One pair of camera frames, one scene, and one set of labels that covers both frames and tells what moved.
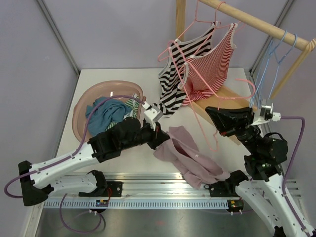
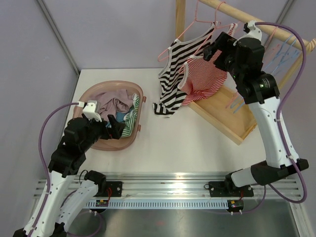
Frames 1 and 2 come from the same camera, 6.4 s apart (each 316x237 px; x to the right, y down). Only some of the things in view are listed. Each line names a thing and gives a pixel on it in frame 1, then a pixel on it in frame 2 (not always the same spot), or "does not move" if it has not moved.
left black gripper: [157, 137] → [115, 132]
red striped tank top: [206, 72] does not move
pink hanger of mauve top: [201, 87] → [266, 47]
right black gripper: [225, 119] → [224, 43]
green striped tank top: [133, 104] does not move
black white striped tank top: [170, 77] does not move
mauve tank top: [181, 149] → [112, 102]
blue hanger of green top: [279, 62] → [278, 61]
